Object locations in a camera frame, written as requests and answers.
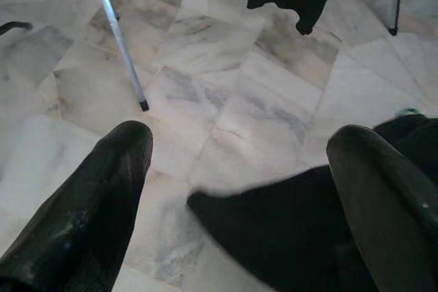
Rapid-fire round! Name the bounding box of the green plastic hanger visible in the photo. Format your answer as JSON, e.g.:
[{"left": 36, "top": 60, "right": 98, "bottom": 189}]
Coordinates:
[{"left": 393, "top": 107, "right": 421, "bottom": 118}]

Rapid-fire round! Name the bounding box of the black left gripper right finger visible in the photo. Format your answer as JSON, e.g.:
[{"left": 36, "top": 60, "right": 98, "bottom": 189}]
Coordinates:
[{"left": 326, "top": 124, "right": 438, "bottom": 292}]

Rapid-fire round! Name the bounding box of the silver metal clothes rack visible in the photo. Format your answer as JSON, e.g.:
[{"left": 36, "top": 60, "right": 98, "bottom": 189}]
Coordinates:
[{"left": 90, "top": 0, "right": 407, "bottom": 112}]

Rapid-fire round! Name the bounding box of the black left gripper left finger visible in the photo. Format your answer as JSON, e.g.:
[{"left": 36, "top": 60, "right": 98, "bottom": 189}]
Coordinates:
[{"left": 0, "top": 120, "right": 154, "bottom": 292}]

